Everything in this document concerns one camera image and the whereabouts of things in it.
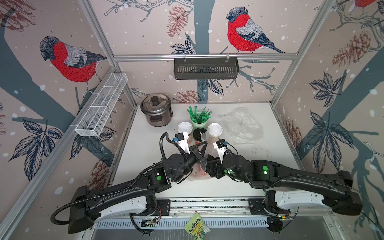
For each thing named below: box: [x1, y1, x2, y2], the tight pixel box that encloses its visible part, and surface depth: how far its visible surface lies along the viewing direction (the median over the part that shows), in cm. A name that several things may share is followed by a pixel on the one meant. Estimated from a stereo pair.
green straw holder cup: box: [190, 119, 208, 134], surface depth 92 cm
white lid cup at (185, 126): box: [177, 121, 193, 135], surface depth 87 cm
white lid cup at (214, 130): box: [207, 122, 223, 140], surface depth 85 cm
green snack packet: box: [184, 212, 212, 240], surface depth 69 cm
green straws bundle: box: [187, 106, 213, 124], surface depth 92 cm
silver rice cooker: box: [140, 93, 173, 127], surface depth 98 cm
